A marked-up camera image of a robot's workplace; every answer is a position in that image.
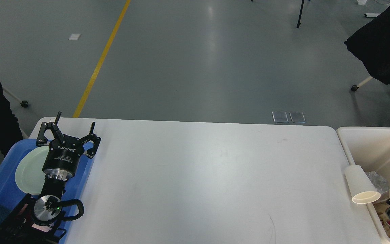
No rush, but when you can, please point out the white desk frame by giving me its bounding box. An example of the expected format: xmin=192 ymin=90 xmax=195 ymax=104
xmin=356 ymin=0 xmax=390 ymax=18

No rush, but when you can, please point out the black tripod leg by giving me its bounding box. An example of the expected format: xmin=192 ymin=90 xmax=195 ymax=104
xmin=297 ymin=0 xmax=305 ymax=29

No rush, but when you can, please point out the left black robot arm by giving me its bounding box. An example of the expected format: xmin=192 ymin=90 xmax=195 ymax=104
xmin=0 ymin=113 xmax=102 ymax=244

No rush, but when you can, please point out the black jacket on chair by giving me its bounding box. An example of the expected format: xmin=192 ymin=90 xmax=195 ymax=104
xmin=345 ymin=6 xmax=390 ymax=85

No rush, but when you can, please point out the aluminium foil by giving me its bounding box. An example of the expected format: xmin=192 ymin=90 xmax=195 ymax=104
xmin=366 ymin=171 xmax=390 ymax=204

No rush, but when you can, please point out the white paper cup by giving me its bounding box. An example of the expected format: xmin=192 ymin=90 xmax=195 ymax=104
xmin=345 ymin=165 xmax=381 ymax=204

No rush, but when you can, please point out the pink ribbed mug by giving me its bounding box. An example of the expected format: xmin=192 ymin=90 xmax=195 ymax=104
xmin=31 ymin=215 xmax=61 ymax=235

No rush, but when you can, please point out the green plate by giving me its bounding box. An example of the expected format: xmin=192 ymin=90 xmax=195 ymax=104
xmin=15 ymin=146 xmax=49 ymax=196

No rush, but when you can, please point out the white plastic bin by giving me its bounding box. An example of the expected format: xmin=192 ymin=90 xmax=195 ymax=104
xmin=337 ymin=127 xmax=390 ymax=244

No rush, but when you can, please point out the brown napkin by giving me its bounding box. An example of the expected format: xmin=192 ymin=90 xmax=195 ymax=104
xmin=373 ymin=202 xmax=390 ymax=238

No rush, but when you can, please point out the blue plastic tray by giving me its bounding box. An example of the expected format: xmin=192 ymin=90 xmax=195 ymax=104
xmin=0 ymin=139 xmax=96 ymax=244

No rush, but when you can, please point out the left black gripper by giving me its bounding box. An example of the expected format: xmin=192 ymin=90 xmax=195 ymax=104
xmin=36 ymin=111 xmax=101 ymax=180

